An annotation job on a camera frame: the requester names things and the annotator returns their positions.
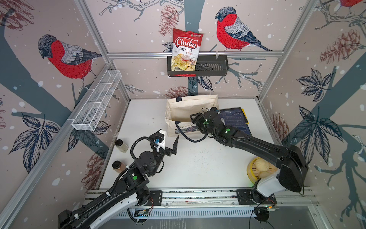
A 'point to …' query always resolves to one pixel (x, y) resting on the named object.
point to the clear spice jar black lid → (121, 146)
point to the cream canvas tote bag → (178, 109)
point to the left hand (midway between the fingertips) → (171, 131)
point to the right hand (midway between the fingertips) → (190, 118)
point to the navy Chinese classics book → (236, 118)
